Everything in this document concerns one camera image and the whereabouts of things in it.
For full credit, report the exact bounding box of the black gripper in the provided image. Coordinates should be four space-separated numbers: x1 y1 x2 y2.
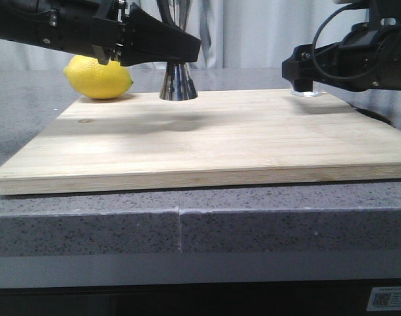
282 25 401 92
36 1 201 66

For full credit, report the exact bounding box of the small glass beaker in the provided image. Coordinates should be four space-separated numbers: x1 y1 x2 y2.
290 88 321 97

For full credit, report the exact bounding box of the steel jigger with gold band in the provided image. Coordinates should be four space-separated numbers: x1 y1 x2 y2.
157 0 198 101

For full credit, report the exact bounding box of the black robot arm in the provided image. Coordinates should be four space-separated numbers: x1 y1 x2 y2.
282 1 401 93
0 1 201 66

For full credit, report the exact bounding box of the yellow lemon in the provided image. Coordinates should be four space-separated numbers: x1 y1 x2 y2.
63 55 133 99

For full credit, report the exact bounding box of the grey curtain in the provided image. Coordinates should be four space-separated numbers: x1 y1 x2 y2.
0 1 369 71

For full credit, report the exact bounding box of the bamboo cutting board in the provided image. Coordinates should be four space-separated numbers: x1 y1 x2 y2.
0 89 401 195

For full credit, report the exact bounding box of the white QR code label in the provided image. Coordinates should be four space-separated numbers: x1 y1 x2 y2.
366 286 401 311

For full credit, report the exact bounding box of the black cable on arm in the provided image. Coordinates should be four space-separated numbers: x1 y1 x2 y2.
311 2 385 80

